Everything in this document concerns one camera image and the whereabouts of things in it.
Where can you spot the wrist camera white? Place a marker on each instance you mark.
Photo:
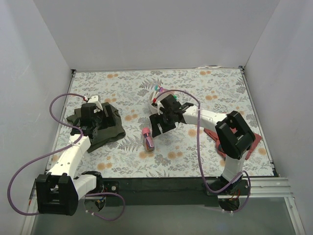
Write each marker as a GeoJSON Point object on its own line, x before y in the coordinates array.
{"type": "Point", "coordinates": [157, 104]}
{"type": "Point", "coordinates": [96, 100]}

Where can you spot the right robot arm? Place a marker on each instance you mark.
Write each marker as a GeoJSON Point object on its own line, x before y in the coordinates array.
{"type": "Point", "coordinates": [235, 136]}

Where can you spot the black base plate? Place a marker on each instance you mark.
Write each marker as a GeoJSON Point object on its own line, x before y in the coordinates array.
{"type": "Point", "coordinates": [164, 192]}

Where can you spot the dark green cloth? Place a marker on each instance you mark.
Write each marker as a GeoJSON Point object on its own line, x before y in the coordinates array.
{"type": "Point", "coordinates": [98, 138]}

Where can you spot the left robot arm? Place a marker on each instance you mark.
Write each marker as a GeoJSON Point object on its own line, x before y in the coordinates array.
{"type": "Point", "coordinates": [58, 191]}

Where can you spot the white round organizer container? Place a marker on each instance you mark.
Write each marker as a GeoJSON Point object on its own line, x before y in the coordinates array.
{"type": "Point", "coordinates": [159, 97]}

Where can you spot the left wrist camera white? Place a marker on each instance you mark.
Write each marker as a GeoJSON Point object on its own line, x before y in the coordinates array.
{"type": "Point", "coordinates": [96, 100]}

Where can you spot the floral table mat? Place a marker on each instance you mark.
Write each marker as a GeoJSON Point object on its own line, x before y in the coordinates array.
{"type": "Point", "coordinates": [182, 152]}

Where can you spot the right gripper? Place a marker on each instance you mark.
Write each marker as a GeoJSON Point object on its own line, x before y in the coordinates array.
{"type": "Point", "coordinates": [162, 120]}

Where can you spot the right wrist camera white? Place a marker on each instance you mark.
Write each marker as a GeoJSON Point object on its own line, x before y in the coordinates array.
{"type": "Point", "coordinates": [157, 104]}

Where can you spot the aluminium front rail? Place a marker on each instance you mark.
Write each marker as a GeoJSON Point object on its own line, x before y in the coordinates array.
{"type": "Point", "coordinates": [180, 206]}

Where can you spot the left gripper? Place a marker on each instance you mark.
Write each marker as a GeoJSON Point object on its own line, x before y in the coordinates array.
{"type": "Point", "coordinates": [107, 113]}

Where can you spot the pink lid pencil jar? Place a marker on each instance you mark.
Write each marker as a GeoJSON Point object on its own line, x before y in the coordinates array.
{"type": "Point", "coordinates": [148, 140]}

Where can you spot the red cloth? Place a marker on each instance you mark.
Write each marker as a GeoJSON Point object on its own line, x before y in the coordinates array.
{"type": "Point", "coordinates": [245, 143]}

